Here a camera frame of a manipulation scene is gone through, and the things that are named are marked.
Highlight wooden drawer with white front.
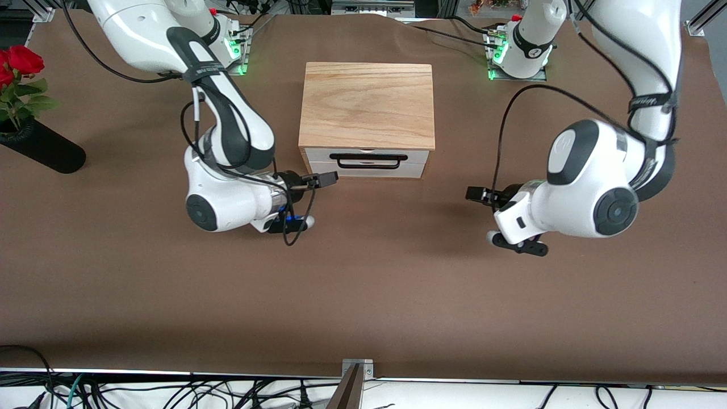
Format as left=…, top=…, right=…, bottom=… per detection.
left=303, top=148, right=431, bottom=166

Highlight black metal drawer handle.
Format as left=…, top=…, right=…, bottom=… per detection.
left=329, top=152, right=409, bottom=170

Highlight wooden drawer cabinet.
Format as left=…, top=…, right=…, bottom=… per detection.
left=298, top=62, right=437, bottom=180

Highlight grey background equipment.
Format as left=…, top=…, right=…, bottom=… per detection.
left=331, top=0, right=416, bottom=19

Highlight orange background flowers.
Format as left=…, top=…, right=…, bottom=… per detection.
left=469, top=0, right=515, bottom=16

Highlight black cylindrical vase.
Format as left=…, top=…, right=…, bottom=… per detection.
left=0, top=116, right=87, bottom=175

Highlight green rose stems with leaves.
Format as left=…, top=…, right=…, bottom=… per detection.
left=0, top=77, right=61, bottom=135

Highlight large red rose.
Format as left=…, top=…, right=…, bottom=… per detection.
left=7, top=45, right=45, bottom=75

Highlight small red rose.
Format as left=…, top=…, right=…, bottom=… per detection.
left=0, top=49, right=15, bottom=89

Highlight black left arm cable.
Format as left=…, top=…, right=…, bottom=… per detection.
left=491, top=0, right=680, bottom=197

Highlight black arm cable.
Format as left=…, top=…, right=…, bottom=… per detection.
left=491, top=0, right=680, bottom=197
left=60, top=0, right=317, bottom=247

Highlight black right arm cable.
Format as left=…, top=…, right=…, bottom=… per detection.
left=60, top=0, right=317, bottom=247

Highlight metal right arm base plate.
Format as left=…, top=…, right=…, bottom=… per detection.
left=224, top=26, right=252, bottom=76

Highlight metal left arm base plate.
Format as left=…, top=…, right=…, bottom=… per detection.
left=484, top=28, right=549, bottom=82

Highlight black right arm strap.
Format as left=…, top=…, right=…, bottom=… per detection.
left=185, top=62, right=226, bottom=86

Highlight black arm strap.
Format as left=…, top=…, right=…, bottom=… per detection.
left=628, top=91, right=680, bottom=115
left=185, top=62, right=226, bottom=86

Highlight long black table cable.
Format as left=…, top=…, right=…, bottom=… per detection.
left=404, top=23, right=503, bottom=51

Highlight black right base cables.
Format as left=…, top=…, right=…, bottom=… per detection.
left=226, top=0, right=279, bottom=40

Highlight short curved black table cable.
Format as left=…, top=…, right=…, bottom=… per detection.
left=449, top=15, right=500, bottom=38

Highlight black left arm strap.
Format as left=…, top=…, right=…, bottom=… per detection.
left=628, top=91, right=680, bottom=115

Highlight grey metal bracket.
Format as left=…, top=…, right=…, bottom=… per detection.
left=341, top=358, right=375, bottom=380

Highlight dark camera mount bar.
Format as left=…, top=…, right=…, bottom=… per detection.
left=325, top=364, right=363, bottom=409

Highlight black floor cable tangle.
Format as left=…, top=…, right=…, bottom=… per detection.
left=80, top=378, right=341, bottom=409

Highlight aluminium frame profile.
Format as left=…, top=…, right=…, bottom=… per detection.
left=684, top=0, right=727, bottom=38
left=31, top=0, right=58, bottom=24

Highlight teal floor cable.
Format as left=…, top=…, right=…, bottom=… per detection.
left=65, top=374, right=86, bottom=409

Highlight black looping floor cable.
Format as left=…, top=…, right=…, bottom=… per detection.
left=0, top=344, right=56, bottom=409

